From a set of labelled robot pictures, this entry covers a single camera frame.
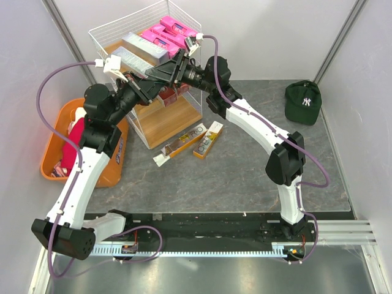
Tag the red 3D toothpaste box floor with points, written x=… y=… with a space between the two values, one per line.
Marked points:
x=167 y=97

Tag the silver grey toothpaste box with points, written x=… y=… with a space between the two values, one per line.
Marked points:
x=132 y=62

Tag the red 3D toothpaste box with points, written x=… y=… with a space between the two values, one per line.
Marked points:
x=181 y=89

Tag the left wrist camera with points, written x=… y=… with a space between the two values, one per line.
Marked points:
x=111 y=67

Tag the orange silver R&O toothpaste box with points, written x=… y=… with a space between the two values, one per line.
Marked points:
x=206 y=143

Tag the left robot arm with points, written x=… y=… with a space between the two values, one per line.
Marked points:
x=65 y=230

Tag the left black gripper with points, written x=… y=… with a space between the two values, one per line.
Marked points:
x=146 y=90

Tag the silver Protefix toothpaste box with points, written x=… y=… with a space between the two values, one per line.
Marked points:
x=145 y=49

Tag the dark green NY cap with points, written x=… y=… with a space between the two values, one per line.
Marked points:
x=303 y=102

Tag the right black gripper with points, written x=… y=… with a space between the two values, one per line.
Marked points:
x=166 y=71

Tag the white folded cloth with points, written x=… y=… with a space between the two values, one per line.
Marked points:
x=76 y=115

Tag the orange plastic tub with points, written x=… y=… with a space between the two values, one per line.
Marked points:
x=59 y=157

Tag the white wire wooden shelf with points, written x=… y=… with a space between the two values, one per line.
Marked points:
x=154 y=123

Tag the pink toothpaste box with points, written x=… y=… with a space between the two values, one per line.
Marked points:
x=177 y=39
x=160 y=41
x=176 y=27

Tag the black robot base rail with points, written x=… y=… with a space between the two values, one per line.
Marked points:
x=264 y=227

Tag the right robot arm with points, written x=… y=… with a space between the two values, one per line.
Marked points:
x=286 y=159

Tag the torn silver R&O toothpaste box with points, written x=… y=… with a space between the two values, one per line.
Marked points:
x=181 y=143

